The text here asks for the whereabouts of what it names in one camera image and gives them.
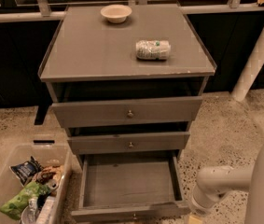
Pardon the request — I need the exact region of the grey bottom drawer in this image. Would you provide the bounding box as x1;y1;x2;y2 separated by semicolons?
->
72;151;189;223

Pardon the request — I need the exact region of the grey drawer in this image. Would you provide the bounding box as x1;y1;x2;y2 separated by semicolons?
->
72;151;189;223
52;96;202;128
68;132;190;154

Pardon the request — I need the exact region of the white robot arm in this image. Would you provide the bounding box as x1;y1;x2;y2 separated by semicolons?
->
188;145;264;224

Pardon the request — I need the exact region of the grey middle drawer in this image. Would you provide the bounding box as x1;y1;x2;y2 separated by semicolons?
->
68;132;190;154

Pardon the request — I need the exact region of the grey wooden drawer cabinet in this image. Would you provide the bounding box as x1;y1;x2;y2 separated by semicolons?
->
37;3;217;170

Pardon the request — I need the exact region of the grey top drawer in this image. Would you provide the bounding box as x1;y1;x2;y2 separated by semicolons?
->
52;96;202;128

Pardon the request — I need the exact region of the brown snack bag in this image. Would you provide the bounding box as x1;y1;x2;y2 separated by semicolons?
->
32;165;63;184

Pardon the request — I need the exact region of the clear plastic storage bin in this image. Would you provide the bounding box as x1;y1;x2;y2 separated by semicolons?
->
0;145;72;224

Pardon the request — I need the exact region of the dark blue snack bag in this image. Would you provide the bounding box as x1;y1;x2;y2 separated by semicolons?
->
9;156;43;186

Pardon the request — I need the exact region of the white green crushed can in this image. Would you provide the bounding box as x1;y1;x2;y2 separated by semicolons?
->
135;40;171;60

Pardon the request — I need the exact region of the green snack bag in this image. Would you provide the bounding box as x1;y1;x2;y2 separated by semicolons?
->
0;181;50;220

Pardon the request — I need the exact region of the white diagonal support pole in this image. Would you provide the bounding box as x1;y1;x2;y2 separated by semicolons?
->
231;27;264;102

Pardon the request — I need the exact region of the white paper bowl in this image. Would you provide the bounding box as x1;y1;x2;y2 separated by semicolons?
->
101;5;132;24

